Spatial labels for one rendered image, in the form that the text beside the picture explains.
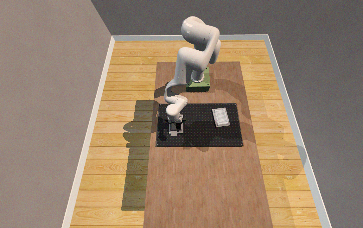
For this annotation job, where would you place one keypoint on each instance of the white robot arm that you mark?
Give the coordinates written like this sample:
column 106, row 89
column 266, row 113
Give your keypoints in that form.
column 191, row 63

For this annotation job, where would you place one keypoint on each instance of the black perforated breadboard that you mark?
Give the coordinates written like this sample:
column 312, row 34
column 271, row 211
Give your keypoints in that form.
column 199, row 128

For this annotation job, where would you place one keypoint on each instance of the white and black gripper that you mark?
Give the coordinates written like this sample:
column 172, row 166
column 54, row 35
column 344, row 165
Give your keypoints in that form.
column 180, row 120

